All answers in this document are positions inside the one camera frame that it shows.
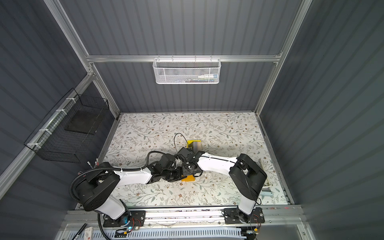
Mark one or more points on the black pen foreground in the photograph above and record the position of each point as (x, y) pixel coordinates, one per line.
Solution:
(77, 235)

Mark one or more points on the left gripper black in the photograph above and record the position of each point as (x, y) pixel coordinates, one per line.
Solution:
(179, 176)

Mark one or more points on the stack of credit cards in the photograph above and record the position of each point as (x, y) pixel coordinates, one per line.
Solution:
(197, 145)

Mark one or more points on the white small box foreground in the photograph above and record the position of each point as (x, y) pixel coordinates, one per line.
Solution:
(88, 233)

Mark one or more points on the aluminium front rail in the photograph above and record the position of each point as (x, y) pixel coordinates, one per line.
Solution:
(207, 216)

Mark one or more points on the white wire mesh basket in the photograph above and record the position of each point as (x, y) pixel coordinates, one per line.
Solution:
(185, 73)

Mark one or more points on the black wire mesh basket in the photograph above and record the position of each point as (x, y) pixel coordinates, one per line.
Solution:
(67, 134)

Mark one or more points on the pen holder with pens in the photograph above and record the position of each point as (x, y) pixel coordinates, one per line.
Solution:
(93, 164)

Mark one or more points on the yellow leather card holder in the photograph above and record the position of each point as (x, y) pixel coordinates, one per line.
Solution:
(189, 178)

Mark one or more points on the yellow plastic card tray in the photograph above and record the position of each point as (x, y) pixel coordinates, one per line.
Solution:
(190, 144)

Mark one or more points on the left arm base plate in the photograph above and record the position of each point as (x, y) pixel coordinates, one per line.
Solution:
(128, 219)

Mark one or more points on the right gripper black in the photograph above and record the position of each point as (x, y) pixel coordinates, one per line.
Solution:
(184, 171)

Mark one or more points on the white tube in basket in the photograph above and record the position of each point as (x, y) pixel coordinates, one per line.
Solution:
(209, 77)

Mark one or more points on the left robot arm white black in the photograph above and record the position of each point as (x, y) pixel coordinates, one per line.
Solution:
(94, 188)

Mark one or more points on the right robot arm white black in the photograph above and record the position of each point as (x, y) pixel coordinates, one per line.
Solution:
(247, 175)

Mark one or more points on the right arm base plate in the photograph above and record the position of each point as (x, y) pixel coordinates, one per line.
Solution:
(235, 216)

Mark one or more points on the black pad in basket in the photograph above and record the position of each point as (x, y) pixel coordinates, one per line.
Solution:
(84, 123)

